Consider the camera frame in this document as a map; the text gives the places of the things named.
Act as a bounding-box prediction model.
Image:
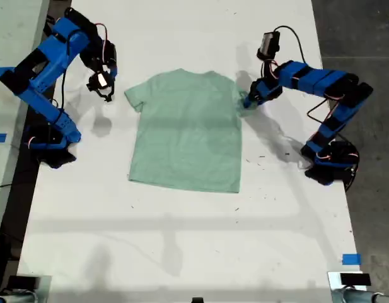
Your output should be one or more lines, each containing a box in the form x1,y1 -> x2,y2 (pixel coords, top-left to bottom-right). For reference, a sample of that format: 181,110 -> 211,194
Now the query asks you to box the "pale green T-shirt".
124,68 -> 260,194

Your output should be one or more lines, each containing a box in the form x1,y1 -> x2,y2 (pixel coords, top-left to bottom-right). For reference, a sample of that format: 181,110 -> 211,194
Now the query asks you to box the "pale side table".
0,0 -> 51,244

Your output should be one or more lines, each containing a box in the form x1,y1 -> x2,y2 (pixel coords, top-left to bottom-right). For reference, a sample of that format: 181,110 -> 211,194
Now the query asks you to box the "blue tape patch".
342,253 -> 362,266

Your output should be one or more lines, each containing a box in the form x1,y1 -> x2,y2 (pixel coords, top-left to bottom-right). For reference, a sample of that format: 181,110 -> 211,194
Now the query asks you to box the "small black box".
7,275 -> 38,290
340,273 -> 371,285

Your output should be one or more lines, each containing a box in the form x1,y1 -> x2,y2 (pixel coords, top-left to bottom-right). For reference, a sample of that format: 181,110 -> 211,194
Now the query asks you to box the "grey pipe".
0,289 -> 37,303
340,287 -> 386,303

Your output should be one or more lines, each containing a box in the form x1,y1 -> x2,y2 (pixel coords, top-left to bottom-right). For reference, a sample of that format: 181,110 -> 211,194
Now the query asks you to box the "gripper camera stalk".
260,58 -> 279,81
86,74 -> 100,93

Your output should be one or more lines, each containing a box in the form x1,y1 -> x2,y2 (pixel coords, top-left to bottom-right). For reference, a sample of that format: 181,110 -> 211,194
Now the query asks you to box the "camera black cable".
274,25 -> 306,64

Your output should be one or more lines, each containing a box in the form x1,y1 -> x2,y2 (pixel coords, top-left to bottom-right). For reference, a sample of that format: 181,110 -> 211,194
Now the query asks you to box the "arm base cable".
334,138 -> 361,193

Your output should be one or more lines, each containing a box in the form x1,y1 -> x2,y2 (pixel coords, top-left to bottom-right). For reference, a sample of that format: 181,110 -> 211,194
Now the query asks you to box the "metal bracket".
327,270 -> 368,293
36,275 -> 52,303

